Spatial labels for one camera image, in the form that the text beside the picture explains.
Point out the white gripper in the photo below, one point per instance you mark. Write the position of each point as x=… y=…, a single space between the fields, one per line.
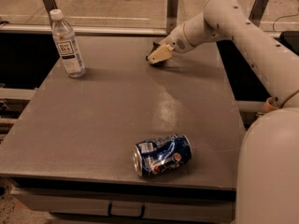
x=175 y=41

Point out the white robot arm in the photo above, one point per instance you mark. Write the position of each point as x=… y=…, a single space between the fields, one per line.
x=267 y=190

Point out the blue pepsi can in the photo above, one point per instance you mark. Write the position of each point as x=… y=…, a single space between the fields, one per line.
x=158 y=155

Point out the clear plastic water bottle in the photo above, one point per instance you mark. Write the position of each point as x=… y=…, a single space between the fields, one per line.
x=66 y=44

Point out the grey cabinet drawer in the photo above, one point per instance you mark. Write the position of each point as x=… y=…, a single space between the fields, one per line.
x=90 y=206

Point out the middle metal bracket post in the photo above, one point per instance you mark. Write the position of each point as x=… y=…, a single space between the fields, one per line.
x=171 y=15

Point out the metal bracket post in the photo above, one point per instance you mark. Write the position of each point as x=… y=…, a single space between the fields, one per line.
x=48 y=2
x=171 y=15
x=257 y=11

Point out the metal window rail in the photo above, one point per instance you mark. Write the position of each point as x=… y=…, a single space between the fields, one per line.
x=82 y=30

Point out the right metal bracket post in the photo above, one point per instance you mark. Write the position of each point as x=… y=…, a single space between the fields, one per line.
x=257 y=11

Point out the left metal bracket post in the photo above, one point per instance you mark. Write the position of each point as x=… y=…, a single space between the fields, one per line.
x=48 y=2

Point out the black drawer handle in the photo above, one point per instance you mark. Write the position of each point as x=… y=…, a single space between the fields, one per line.
x=126 y=209

